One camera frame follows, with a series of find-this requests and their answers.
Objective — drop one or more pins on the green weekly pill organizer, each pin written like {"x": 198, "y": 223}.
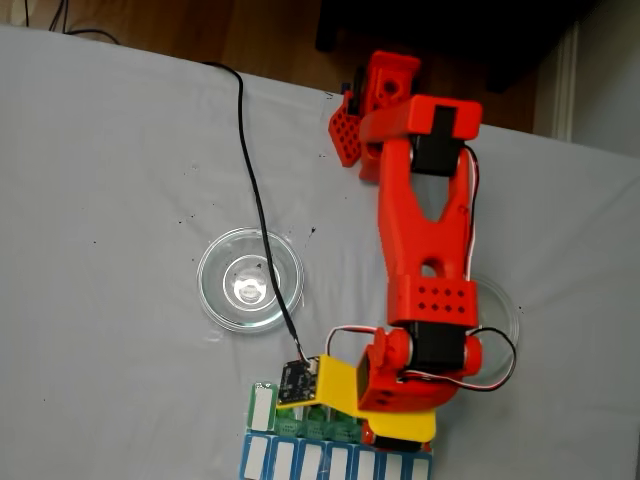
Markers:
{"x": 262, "y": 407}

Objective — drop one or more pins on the blue weekly pill organizer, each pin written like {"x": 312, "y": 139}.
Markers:
{"x": 287, "y": 460}

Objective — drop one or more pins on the clear glass bowl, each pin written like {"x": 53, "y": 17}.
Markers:
{"x": 505, "y": 320}
{"x": 285, "y": 260}

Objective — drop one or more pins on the white plastic table cover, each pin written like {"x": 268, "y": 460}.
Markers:
{"x": 100, "y": 150}

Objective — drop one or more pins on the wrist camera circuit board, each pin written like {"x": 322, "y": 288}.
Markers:
{"x": 298, "y": 382}

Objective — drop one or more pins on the white wall trim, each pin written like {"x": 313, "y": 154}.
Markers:
{"x": 567, "y": 75}

